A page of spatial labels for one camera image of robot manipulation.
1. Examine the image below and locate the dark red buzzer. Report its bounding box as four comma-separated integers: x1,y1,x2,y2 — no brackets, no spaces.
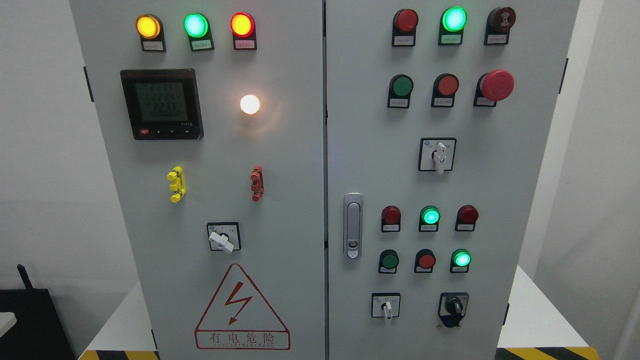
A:
484,6,517,46

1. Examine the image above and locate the green push button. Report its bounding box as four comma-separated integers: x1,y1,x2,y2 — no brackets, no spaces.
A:
387,74,414,109
378,249,400,274

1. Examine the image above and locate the red push button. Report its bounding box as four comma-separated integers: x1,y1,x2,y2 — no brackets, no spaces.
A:
430,73,460,109
414,248,437,274

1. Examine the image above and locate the red emergency stop button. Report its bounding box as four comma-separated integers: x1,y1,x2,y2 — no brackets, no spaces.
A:
473,69,515,108

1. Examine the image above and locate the red lit indicator lamp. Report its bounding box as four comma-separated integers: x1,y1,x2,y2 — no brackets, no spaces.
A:
230,12,258,51

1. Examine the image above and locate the red push button upper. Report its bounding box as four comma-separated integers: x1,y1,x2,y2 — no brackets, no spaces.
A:
430,73,460,109

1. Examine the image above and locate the green indicator lamp top left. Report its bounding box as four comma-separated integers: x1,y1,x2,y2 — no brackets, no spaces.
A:
183,13,215,51

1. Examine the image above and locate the white rotary switch upper right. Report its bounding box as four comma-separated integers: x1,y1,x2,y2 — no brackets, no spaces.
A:
418,137,457,174

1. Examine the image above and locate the black box with antenna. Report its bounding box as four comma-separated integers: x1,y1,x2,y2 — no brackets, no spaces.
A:
0,264,75,360

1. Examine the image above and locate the white rotary switch lower right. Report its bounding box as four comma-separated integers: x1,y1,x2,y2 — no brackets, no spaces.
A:
371,292,402,327

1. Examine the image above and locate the dark red lamp middle right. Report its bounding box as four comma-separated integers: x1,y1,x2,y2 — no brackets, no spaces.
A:
454,204,479,232

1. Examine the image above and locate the black selector knob switch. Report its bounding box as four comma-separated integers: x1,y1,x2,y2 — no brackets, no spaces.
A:
438,292,469,328

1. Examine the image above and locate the white rotary switch left door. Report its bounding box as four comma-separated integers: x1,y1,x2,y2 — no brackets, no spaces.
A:
206,221,242,255

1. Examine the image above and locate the green push button lower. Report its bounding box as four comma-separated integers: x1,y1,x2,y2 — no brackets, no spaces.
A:
378,249,400,274

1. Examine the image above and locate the black digital power meter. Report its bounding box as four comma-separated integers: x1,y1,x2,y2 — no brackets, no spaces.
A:
119,68,204,141

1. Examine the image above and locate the red push button lower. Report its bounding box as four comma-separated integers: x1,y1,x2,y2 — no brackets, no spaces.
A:
414,248,437,274

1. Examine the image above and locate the yellow indicator lamp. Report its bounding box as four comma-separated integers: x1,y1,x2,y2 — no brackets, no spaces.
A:
135,14,166,52

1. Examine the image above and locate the green push button upper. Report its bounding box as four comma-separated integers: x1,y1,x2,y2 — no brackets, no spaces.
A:
387,74,414,109

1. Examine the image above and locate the green lit button lower right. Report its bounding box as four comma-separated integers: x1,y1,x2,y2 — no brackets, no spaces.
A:
449,248,473,274

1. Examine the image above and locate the red terminal connector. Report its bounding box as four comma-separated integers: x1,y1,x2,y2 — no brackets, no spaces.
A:
250,165,265,202

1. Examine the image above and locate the grey cabinet door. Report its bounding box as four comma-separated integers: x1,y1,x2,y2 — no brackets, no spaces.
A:
325,0,579,360
70,0,325,360

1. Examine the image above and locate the yellow terminal connector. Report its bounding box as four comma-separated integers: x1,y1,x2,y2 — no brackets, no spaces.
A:
166,166,186,203

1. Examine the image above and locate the grey right cabinet door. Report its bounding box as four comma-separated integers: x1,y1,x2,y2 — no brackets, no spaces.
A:
325,0,579,360

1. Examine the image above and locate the grey left cabinet door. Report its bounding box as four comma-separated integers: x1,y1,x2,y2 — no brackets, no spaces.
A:
70,0,325,360

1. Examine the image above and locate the dark red lamp middle left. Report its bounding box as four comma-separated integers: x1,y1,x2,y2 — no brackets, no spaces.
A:
381,205,402,233

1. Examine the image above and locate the green lit lamp middle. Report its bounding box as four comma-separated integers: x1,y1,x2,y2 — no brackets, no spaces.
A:
418,205,441,233

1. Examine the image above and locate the dark red indicator lamp top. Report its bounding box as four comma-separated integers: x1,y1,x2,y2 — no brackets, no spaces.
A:
391,8,419,47

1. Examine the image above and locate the green lit lamp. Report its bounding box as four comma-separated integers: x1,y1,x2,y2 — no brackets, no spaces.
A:
438,6,467,46
418,205,441,233

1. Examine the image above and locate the white rotary switch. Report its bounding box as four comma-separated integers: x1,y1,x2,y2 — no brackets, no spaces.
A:
418,137,457,174
371,292,402,327

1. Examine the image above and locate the red electric hazard warning sticker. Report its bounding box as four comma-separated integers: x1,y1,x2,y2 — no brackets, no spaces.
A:
194,263,291,351

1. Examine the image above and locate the green lit lamp top right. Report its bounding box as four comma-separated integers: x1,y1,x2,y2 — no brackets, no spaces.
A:
438,6,467,46

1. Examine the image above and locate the white lit indicator lamp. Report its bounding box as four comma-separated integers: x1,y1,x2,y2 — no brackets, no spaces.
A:
239,94,261,116

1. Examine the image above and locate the silver door handle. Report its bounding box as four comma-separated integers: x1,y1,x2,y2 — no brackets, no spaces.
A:
343,193,364,259

